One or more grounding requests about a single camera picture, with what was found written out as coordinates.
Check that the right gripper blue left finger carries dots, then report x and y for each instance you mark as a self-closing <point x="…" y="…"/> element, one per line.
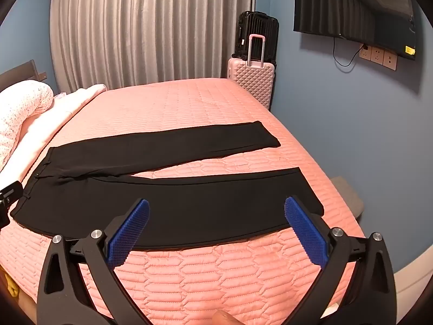
<point x="63" y="297"/>

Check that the black pants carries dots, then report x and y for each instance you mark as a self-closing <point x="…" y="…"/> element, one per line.
<point x="82" y="186"/>

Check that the light pink folded blanket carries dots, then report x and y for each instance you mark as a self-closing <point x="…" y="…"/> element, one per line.
<point x="40" y="129"/>

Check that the dark grey headboard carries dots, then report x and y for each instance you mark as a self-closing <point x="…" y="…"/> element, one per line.
<point x="25" y="71"/>

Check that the pink dotted rolled duvet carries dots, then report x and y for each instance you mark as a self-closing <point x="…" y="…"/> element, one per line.
<point x="19" y="102"/>

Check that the grey upholstered bench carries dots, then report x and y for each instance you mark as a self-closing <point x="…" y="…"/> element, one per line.
<point x="349" y="195"/>

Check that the grey pleated curtain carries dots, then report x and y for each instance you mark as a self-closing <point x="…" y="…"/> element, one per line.
<point x="121" y="43"/>

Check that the operator right hand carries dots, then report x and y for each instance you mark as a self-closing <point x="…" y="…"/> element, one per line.
<point x="223" y="318"/>

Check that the yellow item under bedding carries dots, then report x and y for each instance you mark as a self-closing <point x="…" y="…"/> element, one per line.
<point x="11" y="286"/>

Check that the black hard-shell suitcase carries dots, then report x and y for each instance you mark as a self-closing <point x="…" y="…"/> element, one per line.
<point x="256" y="23"/>

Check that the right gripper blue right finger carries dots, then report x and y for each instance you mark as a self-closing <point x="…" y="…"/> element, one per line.
<point x="370" y="297"/>

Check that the beige wall socket panel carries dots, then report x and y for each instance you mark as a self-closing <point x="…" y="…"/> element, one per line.
<point x="379" y="56"/>

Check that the pink hard-shell suitcase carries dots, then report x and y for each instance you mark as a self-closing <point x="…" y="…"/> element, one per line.
<point x="256" y="77"/>

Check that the wall-mounted black television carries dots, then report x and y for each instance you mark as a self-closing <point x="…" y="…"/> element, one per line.
<point x="387" y="24"/>

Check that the pink quilted bed cover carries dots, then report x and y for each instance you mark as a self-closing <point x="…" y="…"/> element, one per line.
<point x="216" y="168"/>

